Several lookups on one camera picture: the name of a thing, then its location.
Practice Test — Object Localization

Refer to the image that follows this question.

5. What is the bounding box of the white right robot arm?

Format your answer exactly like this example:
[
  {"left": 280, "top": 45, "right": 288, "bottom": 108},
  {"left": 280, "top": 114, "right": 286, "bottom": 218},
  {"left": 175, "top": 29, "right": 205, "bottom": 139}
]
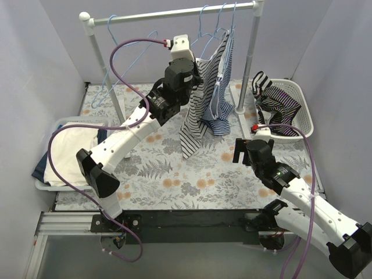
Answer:
[{"left": 232, "top": 138, "right": 371, "bottom": 278}]

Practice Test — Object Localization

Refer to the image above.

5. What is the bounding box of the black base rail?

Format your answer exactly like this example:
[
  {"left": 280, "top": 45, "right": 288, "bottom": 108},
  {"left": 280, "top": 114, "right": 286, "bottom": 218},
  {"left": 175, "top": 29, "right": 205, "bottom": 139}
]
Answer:
[{"left": 90, "top": 208, "right": 294, "bottom": 245}]

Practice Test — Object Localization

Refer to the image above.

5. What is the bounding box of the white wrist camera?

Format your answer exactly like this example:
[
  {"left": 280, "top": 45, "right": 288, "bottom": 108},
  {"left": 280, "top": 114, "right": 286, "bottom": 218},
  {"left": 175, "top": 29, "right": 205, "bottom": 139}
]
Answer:
[
  {"left": 251, "top": 124, "right": 271, "bottom": 142},
  {"left": 170, "top": 34, "right": 195, "bottom": 62}
]

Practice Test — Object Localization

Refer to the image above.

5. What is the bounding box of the white plastic basket left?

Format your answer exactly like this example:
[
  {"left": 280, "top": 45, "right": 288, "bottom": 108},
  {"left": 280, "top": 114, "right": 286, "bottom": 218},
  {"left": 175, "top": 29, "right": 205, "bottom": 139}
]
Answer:
[{"left": 35, "top": 116, "right": 112, "bottom": 192}]

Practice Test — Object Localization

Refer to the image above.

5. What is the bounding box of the blue white striped tank top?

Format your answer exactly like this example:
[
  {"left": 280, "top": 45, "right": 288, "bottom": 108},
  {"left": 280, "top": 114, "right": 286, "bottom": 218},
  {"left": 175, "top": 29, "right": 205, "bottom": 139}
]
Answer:
[{"left": 202, "top": 26, "right": 235, "bottom": 136}]

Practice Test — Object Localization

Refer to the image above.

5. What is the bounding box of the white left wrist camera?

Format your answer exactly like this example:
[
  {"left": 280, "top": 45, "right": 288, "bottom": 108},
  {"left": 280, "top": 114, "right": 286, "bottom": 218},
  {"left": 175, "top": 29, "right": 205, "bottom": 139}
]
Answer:
[{"left": 170, "top": 34, "right": 195, "bottom": 62}]

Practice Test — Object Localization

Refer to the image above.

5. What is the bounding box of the floral patterned table mat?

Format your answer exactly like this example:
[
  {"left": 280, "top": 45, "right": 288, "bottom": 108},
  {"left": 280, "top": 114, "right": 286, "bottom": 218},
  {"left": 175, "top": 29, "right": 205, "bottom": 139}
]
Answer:
[{"left": 55, "top": 85, "right": 312, "bottom": 211}]

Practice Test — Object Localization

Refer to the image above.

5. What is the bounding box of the silver white clothes rack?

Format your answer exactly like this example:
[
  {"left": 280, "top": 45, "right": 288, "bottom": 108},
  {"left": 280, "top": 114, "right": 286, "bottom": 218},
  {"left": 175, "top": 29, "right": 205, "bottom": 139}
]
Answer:
[{"left": 79, "top": 1, "right": 264, "bottom": 139}]

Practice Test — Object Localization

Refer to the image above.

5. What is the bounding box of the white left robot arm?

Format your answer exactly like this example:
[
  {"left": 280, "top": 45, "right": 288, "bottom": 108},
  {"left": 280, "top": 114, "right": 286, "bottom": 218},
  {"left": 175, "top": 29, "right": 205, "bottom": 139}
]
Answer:
[{"left": 76, "top": 58, "right": 202, "bottom": 233}]

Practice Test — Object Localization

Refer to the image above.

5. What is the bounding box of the wide black white striped tank top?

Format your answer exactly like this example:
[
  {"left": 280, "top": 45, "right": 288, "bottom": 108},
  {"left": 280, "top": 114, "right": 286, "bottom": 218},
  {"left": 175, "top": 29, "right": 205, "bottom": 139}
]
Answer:
[{"left": 251, "top": 71, "right": 273, "bottom": 101}]

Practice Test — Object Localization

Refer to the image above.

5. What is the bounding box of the white perforated plastic basket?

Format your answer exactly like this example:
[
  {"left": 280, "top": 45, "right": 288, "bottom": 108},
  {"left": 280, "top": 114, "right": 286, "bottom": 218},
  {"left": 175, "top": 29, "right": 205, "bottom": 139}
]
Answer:
[{"left": 252, "top": 78, "right": 314, "bottom": 145}]

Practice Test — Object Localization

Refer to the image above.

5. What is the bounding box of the blue denim garment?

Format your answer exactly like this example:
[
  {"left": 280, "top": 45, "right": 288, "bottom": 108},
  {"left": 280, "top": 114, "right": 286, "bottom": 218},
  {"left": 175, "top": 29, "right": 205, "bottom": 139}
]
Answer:
[{"left": 31, "top": 129, "right": 107, "bottom": 185}]

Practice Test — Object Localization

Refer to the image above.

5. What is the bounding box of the white black thin striped tank top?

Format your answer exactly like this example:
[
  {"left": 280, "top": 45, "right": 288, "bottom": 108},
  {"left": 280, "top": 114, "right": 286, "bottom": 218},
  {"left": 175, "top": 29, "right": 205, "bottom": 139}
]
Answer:
[{"left": 179, "top": 31, "right": 230, "bottom": 159}]

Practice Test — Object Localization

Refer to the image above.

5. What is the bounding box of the light blue wire hanger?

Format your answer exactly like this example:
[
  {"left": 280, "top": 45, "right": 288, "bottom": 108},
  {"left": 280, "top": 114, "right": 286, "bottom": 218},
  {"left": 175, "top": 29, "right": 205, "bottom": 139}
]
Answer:
[{"left": 91, "top": 15, "right": 159, "bottom": 110}]

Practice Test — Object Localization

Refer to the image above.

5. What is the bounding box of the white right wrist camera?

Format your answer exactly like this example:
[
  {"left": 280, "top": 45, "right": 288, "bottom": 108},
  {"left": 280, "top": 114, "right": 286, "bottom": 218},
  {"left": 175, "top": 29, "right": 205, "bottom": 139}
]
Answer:
[{"left": 251, "top": 124, "right": 271, "bottom": 142}]

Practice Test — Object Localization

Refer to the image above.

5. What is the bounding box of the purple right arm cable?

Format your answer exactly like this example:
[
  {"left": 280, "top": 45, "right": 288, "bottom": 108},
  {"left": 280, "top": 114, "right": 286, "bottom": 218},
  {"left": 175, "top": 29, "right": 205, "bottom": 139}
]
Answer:
[{"left": 255, "top": 123, "right": 316, "bottom": 279}]

